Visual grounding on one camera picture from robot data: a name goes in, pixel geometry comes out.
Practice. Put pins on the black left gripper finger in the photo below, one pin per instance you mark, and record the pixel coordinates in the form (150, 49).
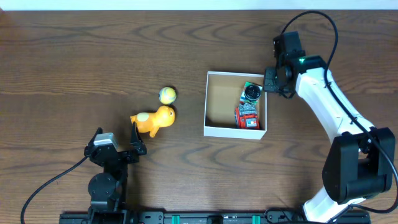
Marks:
(90, 146)
(136, 141)

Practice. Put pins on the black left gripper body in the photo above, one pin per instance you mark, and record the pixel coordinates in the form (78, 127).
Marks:
(121, 155)

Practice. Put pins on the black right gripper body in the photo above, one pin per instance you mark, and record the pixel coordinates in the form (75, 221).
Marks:
(285, 89)

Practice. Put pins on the black round lid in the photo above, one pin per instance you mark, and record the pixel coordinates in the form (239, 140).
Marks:
(252, 92)

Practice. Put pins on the colourful puzzle cube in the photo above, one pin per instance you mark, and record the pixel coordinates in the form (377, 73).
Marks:
(243, 99)

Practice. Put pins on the red toy truck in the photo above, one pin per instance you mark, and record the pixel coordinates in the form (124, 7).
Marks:
(246, 116)

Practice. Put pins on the orange rubber animal toy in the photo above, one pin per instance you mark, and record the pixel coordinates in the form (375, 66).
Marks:
(147, 122)

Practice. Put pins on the white cardboard box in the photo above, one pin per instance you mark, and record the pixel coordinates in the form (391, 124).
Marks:
(223, 92)

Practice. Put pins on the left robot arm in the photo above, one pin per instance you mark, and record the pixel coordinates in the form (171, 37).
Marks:
(108, 189)

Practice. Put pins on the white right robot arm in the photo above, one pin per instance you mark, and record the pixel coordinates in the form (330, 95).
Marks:
(358, 166)

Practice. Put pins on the yellow grey striped ball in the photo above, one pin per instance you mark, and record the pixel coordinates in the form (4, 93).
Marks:
(167, 95)

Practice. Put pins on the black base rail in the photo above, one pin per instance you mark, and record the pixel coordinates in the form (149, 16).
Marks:
(270, 216)

